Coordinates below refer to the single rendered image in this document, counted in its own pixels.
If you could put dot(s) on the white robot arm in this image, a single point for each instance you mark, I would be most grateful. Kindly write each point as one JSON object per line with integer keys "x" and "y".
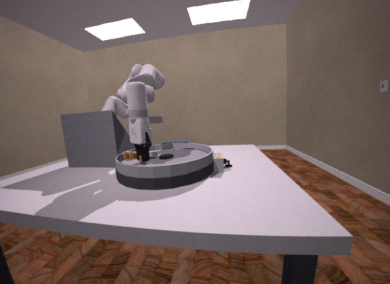
{"x": 139, "y": 87}

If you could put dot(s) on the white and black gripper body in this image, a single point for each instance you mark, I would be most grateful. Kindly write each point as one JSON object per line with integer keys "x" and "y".
{"x": 137, "y": 128}

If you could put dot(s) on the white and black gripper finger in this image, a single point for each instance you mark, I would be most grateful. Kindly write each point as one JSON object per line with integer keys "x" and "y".
{"x": 138, "y": 150}
{"x": 145, "y": 149}

